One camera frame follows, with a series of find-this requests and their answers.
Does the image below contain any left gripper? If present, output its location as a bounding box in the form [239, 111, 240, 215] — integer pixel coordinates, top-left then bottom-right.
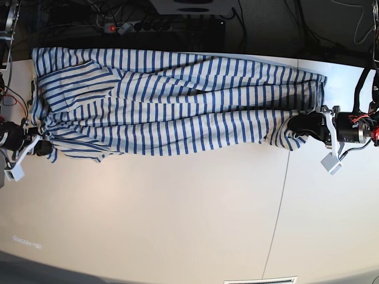
[287, 105, 372, 147]

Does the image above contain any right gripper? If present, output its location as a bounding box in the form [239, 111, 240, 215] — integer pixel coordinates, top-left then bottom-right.
[1, 120, 53, 156]

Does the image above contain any blue white striped T-shirt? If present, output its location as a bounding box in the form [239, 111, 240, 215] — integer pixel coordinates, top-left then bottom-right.
[30, 47, 327, 162]

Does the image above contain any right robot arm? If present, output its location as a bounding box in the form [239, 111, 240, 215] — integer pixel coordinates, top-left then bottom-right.
[1, 1, 53, 160]

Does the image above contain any grey box at left edge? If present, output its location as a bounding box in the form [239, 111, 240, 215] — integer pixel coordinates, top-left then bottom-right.
[0, 159, 6, 188]

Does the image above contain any black power strip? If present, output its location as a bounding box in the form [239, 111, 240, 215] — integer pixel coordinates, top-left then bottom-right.
[102, 19, 205, 35]

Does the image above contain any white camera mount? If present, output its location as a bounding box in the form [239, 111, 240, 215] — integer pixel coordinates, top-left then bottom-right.
[4, 135, 42, 182]
[317, 105, 345, 175]

